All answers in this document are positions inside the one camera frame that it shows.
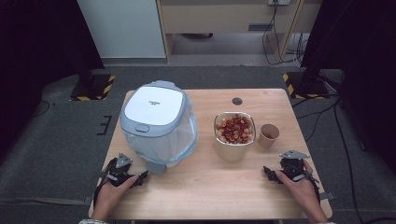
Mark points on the person's left hand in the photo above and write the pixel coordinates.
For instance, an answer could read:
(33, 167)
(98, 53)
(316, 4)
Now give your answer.
(109, 196)

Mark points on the person's right hand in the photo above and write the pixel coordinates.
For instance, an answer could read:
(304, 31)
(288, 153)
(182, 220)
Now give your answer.
(302, 196)

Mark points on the white power strip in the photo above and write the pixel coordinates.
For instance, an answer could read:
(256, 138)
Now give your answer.
(279, 2)

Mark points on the cream bowl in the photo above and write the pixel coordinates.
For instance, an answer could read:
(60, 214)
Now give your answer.
(232, 152)

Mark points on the white plastic bin liner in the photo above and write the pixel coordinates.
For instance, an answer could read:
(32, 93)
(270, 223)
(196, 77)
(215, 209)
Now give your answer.
(169, 146)

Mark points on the blue-grey lidded trash can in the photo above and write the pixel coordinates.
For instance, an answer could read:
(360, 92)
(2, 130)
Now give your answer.
(152, 105)

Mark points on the black striped stand base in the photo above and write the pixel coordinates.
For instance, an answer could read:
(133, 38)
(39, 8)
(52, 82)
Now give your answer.
(306, 85)
(93, 88)

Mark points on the grey round table grommet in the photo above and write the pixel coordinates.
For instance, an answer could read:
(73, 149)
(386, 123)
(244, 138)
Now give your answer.
(237, 101)

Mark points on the light wooden desk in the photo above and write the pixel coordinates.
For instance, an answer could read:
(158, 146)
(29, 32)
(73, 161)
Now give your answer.
(218, 17)

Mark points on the brown paper cup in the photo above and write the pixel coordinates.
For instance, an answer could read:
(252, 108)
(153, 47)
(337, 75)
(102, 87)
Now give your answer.
(267, 140)

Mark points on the black curtain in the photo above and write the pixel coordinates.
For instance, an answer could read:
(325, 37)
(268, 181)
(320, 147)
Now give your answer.
(358, 46)
(37, 46)

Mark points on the grey tape tab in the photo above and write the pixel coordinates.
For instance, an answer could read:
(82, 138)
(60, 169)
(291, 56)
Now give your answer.
(87, 200)
(328, 196)

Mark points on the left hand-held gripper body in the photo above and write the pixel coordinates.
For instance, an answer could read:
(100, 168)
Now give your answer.
(123, 161)

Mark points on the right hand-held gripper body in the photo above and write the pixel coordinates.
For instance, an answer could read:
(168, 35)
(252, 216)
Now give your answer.
(294, 165)

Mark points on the white panel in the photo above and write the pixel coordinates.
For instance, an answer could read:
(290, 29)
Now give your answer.
(121, 28)

